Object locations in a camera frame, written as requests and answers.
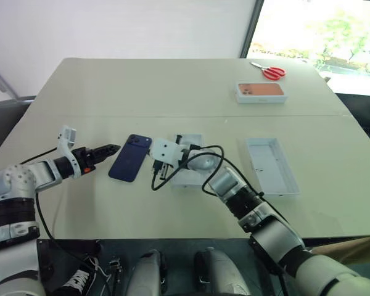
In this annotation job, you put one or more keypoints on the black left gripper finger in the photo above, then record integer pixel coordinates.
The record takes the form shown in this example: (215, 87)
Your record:
(103, 157)
(108, 148)

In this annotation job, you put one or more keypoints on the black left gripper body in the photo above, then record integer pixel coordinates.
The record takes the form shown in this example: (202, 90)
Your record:
(84, 158)

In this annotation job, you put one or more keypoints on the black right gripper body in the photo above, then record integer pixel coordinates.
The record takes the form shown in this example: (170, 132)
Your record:
(159, 162)

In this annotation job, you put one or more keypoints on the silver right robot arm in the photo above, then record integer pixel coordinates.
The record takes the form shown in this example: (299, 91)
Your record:
(274, 234)

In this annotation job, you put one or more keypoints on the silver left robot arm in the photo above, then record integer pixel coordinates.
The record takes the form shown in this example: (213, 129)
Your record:
(17, 185)

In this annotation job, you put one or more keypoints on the white phone box base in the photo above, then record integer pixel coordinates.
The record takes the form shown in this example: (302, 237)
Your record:
(188, 179)

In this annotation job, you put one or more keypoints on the white phone box lid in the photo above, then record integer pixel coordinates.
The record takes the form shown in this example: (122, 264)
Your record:
(271, 166)

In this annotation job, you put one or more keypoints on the closed box with orange print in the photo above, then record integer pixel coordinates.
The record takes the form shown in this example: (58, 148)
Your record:
(260, 92)

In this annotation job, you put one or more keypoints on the dark blue smartphone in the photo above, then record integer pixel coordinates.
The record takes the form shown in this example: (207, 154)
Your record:
(129, 158)

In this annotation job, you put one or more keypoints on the dark rounded grey shape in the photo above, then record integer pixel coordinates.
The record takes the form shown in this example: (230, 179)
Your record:
(217, 271)
(146, 272)

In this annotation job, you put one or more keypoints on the grey slanted bar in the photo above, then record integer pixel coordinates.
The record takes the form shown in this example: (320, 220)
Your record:
(1, 80)

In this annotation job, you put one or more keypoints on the black sneaker with white laces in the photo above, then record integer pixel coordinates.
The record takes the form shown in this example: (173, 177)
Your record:
(80, 276)

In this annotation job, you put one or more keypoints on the black furniture piece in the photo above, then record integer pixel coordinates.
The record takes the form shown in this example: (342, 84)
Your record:
(364, 114)

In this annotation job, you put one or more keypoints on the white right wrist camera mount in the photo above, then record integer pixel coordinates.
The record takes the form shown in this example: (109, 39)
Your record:
(165, 151)

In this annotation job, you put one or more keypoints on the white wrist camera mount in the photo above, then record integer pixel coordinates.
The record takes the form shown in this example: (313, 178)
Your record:
(67, 135)
(165, 151)

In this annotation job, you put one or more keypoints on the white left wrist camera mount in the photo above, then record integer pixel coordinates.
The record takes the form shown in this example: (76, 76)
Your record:
(67, 135)

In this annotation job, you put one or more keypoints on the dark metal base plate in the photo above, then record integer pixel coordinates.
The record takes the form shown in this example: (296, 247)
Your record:
(179, 246)

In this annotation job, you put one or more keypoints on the small black metal bracket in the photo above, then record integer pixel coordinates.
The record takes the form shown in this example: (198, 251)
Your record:
(115, 271)

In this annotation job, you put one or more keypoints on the dark window frame post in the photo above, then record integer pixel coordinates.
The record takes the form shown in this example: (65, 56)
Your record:
(251, 27)

